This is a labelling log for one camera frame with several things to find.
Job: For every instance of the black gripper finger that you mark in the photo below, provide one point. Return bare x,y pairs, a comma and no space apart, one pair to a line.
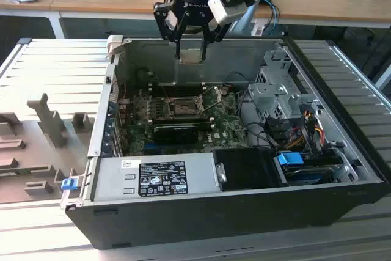
204,44
178,33

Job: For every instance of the silver CPU plate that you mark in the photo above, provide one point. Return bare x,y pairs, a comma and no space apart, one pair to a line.
191,57

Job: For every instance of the CPU socket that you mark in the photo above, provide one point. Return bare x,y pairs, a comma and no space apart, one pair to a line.
183,106

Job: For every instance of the black RAM slots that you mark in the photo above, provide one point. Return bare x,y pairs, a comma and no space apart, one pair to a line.
183,119
183,90

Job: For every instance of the round coin battery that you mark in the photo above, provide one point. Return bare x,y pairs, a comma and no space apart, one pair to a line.
225,91

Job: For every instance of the white labelled box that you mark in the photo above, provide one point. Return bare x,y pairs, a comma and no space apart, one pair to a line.
258,30

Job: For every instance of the beige case latch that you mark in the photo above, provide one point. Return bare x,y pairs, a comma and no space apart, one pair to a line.
114,44

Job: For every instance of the silver metal drive cage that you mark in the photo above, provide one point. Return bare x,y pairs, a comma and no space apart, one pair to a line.
268,96

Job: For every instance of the green motherboard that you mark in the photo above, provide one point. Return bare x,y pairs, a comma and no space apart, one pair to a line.
227,126

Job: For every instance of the long wooden desk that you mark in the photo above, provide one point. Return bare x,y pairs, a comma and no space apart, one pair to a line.
91,1

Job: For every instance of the black graphics card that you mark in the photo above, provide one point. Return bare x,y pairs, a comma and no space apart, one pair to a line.
175,134

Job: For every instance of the black plastic shroud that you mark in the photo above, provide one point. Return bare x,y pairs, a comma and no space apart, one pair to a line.
247,167

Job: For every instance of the blue disk carrier tab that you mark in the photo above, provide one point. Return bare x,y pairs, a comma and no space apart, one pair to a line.
288,159

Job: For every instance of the silver power supply with label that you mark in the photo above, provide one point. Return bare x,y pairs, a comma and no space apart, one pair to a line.
113,178

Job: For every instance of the hard disk in bay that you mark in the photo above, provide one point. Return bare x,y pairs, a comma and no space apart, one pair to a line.
305,175

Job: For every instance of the black open PC case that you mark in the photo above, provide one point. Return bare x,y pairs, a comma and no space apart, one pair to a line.
183,221

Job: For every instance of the small blue latch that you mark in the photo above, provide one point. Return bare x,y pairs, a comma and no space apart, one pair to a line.
68,184

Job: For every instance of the grey-brown parts rack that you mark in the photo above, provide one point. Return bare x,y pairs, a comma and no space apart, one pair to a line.
33,151

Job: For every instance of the green RAM stick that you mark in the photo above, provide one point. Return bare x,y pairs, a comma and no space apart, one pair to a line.
10,171

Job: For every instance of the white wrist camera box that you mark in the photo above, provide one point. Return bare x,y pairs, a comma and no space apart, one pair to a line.
226,10

